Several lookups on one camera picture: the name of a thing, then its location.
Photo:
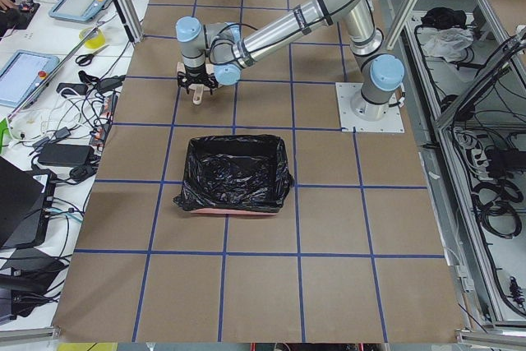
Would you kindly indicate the beige plastic dustpan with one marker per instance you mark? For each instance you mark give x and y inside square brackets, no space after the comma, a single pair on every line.
[198,90]

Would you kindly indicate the white crumpled cloth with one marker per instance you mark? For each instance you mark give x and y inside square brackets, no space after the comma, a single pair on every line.
[450,44]

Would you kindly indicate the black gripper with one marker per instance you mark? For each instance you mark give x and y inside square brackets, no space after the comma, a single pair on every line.
[195,72]

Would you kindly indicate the blue teach pendant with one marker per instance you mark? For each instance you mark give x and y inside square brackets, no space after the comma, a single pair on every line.
[77,10]
[22,73]

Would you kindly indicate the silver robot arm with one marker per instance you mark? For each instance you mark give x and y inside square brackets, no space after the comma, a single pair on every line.
[214,55]

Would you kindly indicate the black trash bag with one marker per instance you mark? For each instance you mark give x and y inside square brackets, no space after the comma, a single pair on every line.
[235,173]

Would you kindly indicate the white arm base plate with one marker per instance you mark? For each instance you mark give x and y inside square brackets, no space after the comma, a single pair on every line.
[357,115]

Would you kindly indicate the lower blue teach pendant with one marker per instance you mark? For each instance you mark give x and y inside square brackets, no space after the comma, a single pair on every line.
[22,73]

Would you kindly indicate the upper blue teach pendant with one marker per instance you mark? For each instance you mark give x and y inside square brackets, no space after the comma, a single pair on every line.
[77,10]

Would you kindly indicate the pink bin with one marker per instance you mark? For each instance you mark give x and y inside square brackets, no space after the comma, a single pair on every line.
[216,211]

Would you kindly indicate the black handled scissors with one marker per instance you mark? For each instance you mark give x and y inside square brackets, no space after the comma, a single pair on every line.
[86,59]

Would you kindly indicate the black computer box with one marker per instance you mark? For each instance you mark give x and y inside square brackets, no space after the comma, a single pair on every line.
[26,197]

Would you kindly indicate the black power adapter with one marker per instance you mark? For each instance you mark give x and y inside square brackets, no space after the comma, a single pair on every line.
[65,155]

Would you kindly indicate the person forearm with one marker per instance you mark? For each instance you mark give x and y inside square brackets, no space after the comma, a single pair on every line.
[7,4]

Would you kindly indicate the yellow tape roll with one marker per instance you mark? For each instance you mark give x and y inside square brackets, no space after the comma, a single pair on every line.
[93,38]

